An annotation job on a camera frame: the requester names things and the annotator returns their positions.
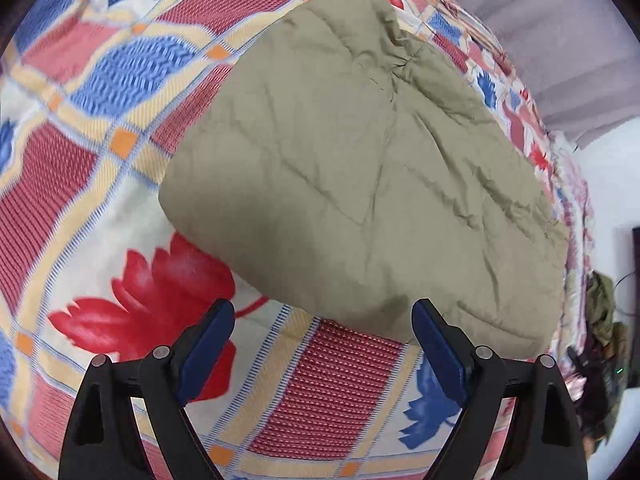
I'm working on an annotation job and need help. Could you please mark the crumpled olive green cloth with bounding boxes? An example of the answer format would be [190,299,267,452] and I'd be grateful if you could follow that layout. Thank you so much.
[582,271,632,356]

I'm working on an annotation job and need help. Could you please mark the leaf patterned checked quilt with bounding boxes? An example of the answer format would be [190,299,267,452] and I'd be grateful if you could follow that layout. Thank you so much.
[0,0,576,480]

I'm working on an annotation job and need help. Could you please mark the grey curtain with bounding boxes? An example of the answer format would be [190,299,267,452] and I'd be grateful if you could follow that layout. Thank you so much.
[430,0,640,148]

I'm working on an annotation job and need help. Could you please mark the pink floral blanket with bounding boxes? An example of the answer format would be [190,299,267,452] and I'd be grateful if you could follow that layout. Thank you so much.
[547,130,601,396]

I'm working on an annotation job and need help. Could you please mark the olive padded jacket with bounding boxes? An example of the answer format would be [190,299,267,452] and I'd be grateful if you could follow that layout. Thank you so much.
[158,0,571,360]

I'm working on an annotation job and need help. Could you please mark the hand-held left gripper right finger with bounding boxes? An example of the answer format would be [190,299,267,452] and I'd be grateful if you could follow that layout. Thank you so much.
[410,298,589,480]

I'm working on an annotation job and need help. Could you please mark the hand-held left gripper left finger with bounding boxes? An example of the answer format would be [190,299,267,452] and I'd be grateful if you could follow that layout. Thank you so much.
[59,298,236,480]

